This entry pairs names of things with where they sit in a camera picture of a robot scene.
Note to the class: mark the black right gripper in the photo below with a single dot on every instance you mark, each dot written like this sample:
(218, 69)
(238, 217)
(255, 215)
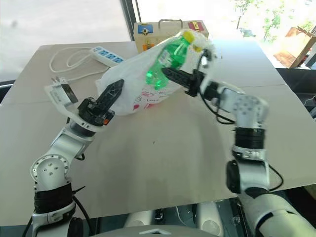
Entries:
(195, 84)

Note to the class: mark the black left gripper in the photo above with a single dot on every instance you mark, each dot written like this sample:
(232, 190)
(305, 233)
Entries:
(92, 111)

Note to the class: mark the green plastic bottle yellow cap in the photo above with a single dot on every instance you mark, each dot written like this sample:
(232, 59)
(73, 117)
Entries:
(172, 55)

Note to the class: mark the white plastic bag red print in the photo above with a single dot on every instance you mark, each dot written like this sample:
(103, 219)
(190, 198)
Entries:
(128, 74)

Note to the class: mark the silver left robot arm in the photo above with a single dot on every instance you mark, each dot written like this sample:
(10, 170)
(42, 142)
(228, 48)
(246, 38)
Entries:
(49, 170)

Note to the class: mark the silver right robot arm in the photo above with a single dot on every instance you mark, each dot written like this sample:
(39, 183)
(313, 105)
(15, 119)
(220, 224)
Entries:
(249, 106)

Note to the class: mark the white power strip blue sockets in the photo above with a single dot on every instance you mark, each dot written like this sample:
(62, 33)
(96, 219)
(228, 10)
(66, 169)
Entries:
(108, 55)

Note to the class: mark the wooden crate outdoors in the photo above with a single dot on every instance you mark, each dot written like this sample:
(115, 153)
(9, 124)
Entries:
(296, 47)

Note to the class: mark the white rounded robot body shell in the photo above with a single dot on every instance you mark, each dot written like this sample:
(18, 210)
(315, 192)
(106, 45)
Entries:
(138, 219)
(209, 217)

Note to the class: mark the grey curved robot torso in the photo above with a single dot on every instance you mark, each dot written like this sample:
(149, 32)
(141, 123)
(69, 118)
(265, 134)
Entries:
(155, 231)

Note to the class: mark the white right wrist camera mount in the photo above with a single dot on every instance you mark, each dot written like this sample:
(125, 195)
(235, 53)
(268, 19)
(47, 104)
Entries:
(206, 81)

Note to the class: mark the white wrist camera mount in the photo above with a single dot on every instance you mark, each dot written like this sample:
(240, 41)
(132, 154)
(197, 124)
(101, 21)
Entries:
(206, 81)
(58, 96)

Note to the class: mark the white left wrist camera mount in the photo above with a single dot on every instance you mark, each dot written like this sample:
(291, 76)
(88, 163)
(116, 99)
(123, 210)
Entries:
(58, 96)

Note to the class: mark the dark window frame post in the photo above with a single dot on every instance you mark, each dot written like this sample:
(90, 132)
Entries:
(135, 11)

